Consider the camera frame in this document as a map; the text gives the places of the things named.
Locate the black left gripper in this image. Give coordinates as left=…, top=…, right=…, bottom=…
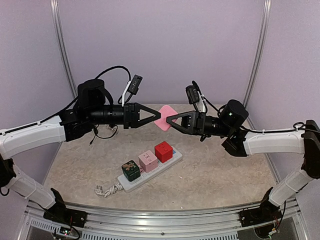
left=87, top=101, right=161, bottom=128

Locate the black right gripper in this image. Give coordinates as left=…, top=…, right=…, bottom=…
left=163, top=109, right=233, bottom=137

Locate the dark green cube socket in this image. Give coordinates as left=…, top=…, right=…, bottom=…
left=121, top=160, right=141, bottom=182

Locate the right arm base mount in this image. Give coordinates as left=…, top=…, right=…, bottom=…
left=238, top=207, right=282, bottom=227

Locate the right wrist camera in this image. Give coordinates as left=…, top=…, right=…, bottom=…
left=185, top=84, right=208, bottom=113

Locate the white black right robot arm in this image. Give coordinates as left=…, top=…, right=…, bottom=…
left=166, top=81, right=320, bottom=222

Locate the white power strip cord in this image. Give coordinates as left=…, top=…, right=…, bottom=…
left=94, top=182, right=124, bottom=199

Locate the pink folding extension socket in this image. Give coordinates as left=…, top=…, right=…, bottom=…
left=154, top=105, right=178, bottom=132

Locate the right aluminium frame post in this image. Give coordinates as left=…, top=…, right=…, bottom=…
left=241, top=0, right=272, bottom=110

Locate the pink cube socket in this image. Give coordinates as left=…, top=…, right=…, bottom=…
left=138, top=150, right=158, bottom=173

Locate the white power strip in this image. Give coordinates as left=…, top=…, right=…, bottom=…
left=117, top=147, right=183, bottom=193

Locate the left aluminium frame post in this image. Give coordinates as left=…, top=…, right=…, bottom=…
left=49, top=0, right=77, bottom=98

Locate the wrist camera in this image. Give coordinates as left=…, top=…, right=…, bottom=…
left=117, top=74, right=143, bottom=106
left=185, top=84, right=208, bottom=113

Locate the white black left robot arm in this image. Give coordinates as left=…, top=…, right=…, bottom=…
left=0, top=73, right=161, bottom=223

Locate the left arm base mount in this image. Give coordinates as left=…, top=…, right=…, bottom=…
left=43, top=208, right=88, bottom=228

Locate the aluminium frame post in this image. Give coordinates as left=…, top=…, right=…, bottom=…
left=49, top=0, right=77, bottom=98
left=241, top=0, right=272, bottom=110

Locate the aluminium front rail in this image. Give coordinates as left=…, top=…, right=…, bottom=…
left=15, top=198, right=311, bottom=240

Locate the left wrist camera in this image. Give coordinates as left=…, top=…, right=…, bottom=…
left=117, top=74, right=143, bottom=106

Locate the black power adapter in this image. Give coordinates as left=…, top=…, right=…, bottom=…
left=89, top=124, right=119, bottom=145

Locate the red cube socket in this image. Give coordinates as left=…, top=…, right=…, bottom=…
left=154, top=141, right=173, bottom=163

